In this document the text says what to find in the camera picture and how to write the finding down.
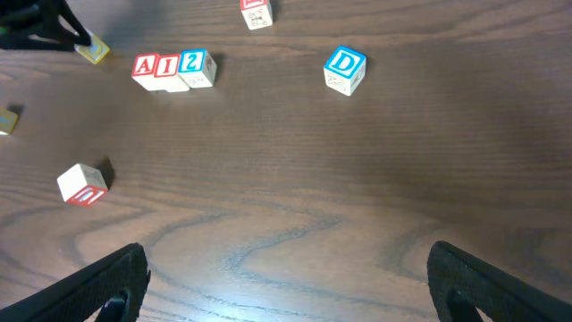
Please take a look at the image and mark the red letter E block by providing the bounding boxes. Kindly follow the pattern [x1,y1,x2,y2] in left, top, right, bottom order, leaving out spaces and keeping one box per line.
[240,0,273,30]

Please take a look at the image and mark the red letter I block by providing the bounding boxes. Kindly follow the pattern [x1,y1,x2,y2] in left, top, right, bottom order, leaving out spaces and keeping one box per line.
[154,54,190,93]

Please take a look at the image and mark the white block with number three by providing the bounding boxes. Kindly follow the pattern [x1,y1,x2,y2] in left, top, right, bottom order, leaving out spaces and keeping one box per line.
[74,34,110,64]

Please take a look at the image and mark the white block with cow picture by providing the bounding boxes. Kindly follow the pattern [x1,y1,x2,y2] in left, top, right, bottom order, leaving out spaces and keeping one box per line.
[0,109,19,135]

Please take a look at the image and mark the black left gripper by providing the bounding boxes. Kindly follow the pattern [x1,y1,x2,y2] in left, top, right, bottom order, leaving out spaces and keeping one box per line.
[1,0,92,50]

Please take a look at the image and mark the blue letter D block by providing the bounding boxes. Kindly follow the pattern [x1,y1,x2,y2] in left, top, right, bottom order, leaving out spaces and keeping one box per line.
[324,46,366,97]

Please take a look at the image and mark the white block near centre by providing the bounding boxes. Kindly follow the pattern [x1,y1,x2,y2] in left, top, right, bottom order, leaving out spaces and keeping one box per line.
[57,164,108,208]

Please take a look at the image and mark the red letter A block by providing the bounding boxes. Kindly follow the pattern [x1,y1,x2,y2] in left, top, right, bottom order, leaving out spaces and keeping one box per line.
[131,53,164,91]

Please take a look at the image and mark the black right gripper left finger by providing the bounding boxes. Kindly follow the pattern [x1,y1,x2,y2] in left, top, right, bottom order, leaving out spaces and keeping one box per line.
[1,243,150,322]

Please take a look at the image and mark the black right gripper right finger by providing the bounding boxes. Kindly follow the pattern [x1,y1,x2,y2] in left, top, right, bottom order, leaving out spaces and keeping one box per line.
[427,241,571,322]

